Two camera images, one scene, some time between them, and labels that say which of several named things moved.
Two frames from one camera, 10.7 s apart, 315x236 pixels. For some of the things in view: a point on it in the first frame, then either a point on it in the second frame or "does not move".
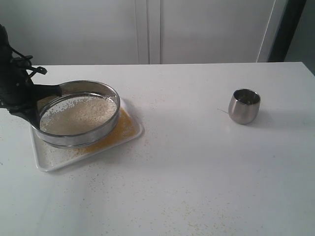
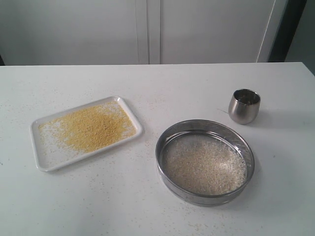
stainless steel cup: [243, 105] does not move
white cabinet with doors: [59, 32] does not move
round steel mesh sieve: [85, 113] -> [202, 162]
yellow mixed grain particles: [77, 114] -> [204, 163]
